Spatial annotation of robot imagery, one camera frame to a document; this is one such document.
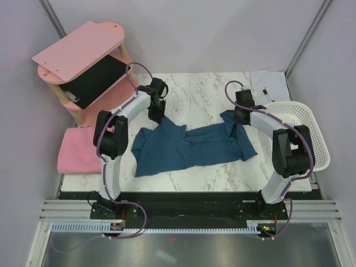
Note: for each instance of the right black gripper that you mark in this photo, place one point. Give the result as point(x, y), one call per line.
point(236, 119)

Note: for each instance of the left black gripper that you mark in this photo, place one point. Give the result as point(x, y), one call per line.
point(158, 118)

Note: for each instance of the dark blue t shirt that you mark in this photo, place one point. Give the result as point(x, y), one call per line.
point(170, 147)

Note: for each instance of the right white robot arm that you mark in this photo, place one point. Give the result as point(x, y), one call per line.
point(292, 149)

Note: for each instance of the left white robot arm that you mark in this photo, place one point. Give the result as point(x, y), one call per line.
point(111, 131)

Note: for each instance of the black white marker pen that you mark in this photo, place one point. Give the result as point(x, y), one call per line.
point(268, 94)

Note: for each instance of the white cloth in corner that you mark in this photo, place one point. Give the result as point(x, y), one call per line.
point(274, 81)

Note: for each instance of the white plastic laundry basket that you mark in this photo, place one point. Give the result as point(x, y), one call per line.
point(296, 113)

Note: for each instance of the black mat on shelf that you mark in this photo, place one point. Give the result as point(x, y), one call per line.
point(95, 81)

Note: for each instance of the small white shelf clip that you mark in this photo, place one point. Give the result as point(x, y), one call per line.
point(72, 97)

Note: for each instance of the folded pink t shirt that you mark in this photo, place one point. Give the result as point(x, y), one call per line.
point(77, 154)

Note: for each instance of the pink wooden shelf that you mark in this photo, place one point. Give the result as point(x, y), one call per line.
point(72, 55)

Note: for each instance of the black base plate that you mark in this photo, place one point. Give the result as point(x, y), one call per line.
point(237, 205)

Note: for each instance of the aluminium rail frame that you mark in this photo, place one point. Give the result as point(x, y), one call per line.
point(303, 211)

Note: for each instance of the white cable duct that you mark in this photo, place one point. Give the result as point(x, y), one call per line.
point(112, 228)

